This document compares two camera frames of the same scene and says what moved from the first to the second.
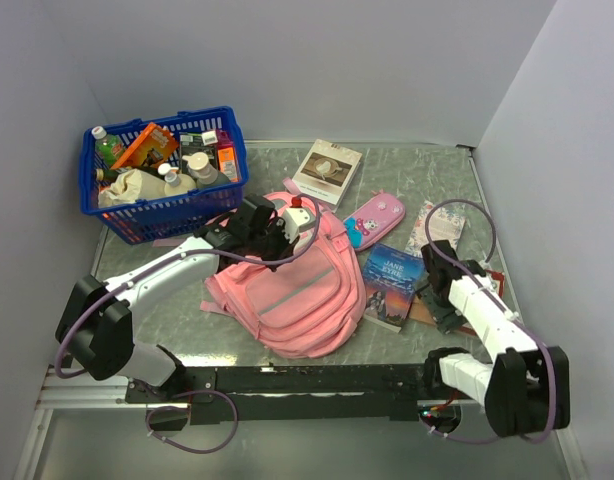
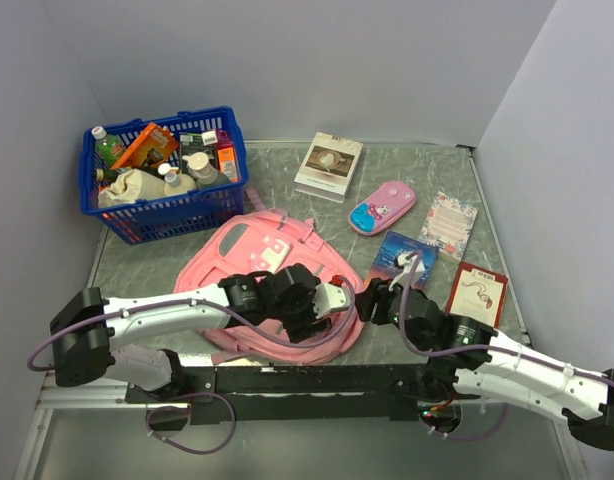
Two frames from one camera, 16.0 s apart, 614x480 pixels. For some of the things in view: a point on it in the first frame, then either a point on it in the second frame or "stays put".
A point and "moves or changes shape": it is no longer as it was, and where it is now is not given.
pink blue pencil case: x=373 y=219 moves or changes shape
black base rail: x=229 y=394 stays put
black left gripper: x=286 y=248 → x=298 y=331
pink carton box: x=226 y=156 stays put
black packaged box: x=204 y=141 stays put
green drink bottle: x=109 y=148 stays put
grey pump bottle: x=205 y=174 stays put
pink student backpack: x=305 y=308 moves or changes shape
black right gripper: x=447 y=320 → x=377 y=291
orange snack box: x=151 y=149 stays put
